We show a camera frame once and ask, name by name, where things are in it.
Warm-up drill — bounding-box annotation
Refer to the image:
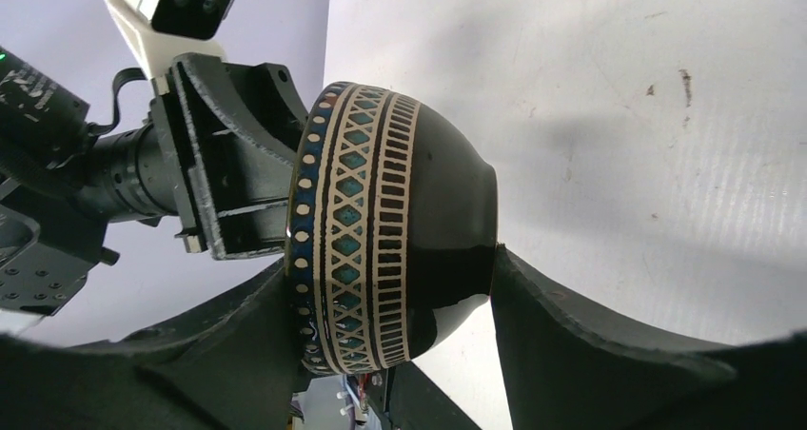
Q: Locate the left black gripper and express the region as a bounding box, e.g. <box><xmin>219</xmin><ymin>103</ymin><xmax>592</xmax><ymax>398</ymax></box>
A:
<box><xmin>69</xmin><ymin>53</ymin><xmax>308</xmax><ymax>261</ymax></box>

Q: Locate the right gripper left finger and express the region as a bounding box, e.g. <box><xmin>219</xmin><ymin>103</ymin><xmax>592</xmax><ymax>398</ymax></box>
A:
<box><xmin>1</xmin><ymin>263</ymin><xmax>300</xmax><ymax>429</ymax></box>

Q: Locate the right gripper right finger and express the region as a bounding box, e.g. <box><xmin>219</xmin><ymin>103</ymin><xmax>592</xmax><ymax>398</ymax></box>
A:
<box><xmin>491</xmin><ymin>246</ymin><xmax>806</xmax><ymax>429</ymax></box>

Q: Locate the brown dish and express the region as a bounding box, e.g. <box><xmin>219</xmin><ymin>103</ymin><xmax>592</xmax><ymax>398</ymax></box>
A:
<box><xmin>285</xmin><ymin>82</ymin><xmax>498</xmax><ymax>376</ymax></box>

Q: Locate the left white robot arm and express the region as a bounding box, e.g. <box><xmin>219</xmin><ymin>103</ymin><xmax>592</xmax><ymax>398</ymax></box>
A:
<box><xmin>1</xmin><ymin>50</ymin><xmax>308</xmax><ymax>316</ymax></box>

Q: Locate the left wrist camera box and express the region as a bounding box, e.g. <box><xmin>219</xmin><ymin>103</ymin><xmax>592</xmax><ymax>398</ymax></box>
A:
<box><xmin>104</xmin><ymin>0</ymin><xmax>234</xmax><ymax>80</ymax></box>

